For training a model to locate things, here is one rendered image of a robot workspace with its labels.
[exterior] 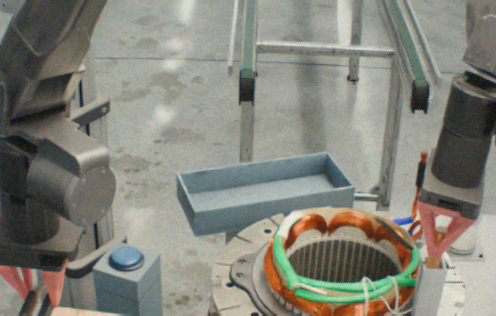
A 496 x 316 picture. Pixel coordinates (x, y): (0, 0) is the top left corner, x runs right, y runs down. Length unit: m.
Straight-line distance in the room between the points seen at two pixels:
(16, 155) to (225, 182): 0.62
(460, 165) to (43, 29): 0.43
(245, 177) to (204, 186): 0.07
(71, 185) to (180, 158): 2.69
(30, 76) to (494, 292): 1.09
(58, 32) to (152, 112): 3.05
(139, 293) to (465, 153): 0.51
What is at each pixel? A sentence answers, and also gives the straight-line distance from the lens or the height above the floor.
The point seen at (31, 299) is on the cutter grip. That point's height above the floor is 1.19.
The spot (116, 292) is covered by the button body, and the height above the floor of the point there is 1.00.
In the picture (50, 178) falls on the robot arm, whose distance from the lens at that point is 0.74.
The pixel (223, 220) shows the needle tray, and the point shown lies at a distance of 1.25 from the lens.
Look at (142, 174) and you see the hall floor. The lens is 3.32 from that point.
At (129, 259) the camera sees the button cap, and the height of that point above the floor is 1.04.
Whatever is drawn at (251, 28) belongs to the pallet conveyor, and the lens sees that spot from 2.62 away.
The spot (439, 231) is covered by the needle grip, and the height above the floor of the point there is 1.23.
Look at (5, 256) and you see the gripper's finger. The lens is 0.84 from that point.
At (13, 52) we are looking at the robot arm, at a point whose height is 1.47.
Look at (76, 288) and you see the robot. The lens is 1.41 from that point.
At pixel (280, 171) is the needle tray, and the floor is 1.04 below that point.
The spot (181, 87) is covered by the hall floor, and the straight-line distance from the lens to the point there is 3.95.
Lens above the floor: 1.77
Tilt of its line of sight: 33 degrees down
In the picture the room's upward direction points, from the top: straight up
